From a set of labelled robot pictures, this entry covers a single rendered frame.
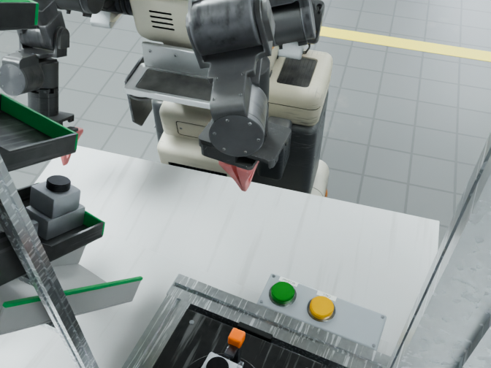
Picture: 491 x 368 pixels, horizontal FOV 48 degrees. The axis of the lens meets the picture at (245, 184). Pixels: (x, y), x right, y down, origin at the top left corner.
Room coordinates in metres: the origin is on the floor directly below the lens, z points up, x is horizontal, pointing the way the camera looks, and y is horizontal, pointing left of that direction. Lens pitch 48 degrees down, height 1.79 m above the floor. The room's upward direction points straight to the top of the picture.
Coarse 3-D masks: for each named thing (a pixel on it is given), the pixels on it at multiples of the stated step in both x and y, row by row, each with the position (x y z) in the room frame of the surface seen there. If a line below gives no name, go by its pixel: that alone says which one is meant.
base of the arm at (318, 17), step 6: (312, 0) 1.03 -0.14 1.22; (318, 0) 1.02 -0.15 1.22; (318, 6) 1.03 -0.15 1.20; (324, 6) 1.02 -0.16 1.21; (318, 12) 1.02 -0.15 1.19; (318, 18) 1.00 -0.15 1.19; (318, 24) 1.00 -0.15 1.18; (318, 30) 0.99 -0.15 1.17; (318, 36) 0.98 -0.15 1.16; (312, 42) 0.98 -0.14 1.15
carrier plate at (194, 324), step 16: (192, 320) 0.44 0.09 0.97; (208, 320) 0.44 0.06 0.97; (176, 336) 0.41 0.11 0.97; (192, 336) 0.41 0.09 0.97; (208, 336) 0.41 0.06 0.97; (224, 336) 0.41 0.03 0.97; (176, 352) 0.39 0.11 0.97; (192, 352) 0.39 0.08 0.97; (208, 352) 0.39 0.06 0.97; (256, 352) 0.39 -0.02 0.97; (272, 352) 0.39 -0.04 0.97; (288, 352) 0.39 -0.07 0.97
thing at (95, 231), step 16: (0, 224) 0.44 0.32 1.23; (96, 224) 0.45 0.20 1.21; (0, 240) 0.35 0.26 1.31; (48, 240) 0.42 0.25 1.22; (64, 240) 0.41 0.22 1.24; (80, 240) 0.42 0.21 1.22; (0, 256) 0.34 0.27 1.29; (16, 256) 0.36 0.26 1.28; (48, 256) 0.38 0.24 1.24; (0, 272) 0.34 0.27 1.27; (16, 272) 0.35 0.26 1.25
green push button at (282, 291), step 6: (282, 282) 0.51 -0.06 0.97; (276, 288) 0.50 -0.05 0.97; (282, 288) 0.50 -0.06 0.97; (288, 288) 0.50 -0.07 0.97; (276, 294) 0.49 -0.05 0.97; (282, 294) 0.49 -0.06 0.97; (288, 294) 0.49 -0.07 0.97; (276, 300) 0.48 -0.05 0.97; (282, 300) 0.48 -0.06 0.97; (288, 300) 0.48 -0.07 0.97
